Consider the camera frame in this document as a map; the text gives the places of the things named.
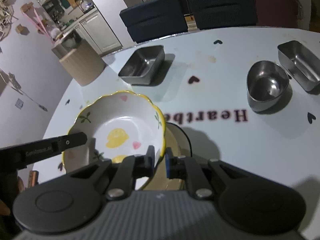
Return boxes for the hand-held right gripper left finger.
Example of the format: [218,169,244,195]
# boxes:
[67,145,156,201]

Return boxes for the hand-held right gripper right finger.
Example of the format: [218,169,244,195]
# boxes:
[165,147,253,201]

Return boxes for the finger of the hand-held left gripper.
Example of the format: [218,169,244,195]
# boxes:
[0,132,88,172]

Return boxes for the cream bowl with handles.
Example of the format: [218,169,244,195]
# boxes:
[145,125,188,191]

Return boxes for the floral yellow-rimmed ceramic bowl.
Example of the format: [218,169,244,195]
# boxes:
[61,90,167,182]

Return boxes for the rectangular stainless steel dish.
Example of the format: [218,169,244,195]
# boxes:
[118,45,165,85]
[277,40,320,92]

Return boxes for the rounded stainless steel bowl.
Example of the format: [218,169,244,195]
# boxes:
[246,60,290,112]

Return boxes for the beige ribbed canister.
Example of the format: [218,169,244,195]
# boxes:
[59,47,107,87]

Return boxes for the steel pot with lid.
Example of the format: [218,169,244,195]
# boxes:
[51,29,83,53]

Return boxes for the white kitchen cabinets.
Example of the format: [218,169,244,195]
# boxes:
[34,0,123,56]

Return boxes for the dark blue chair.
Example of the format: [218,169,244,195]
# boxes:
[185,0,258,30]
[119,0,188,43]

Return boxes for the maroon chair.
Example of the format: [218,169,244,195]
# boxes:
[232,0,300,28]

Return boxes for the pink strap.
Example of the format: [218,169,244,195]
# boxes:
[23,5,54,42]

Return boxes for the wall photo collage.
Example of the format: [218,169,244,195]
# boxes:
[0,0,19,42]

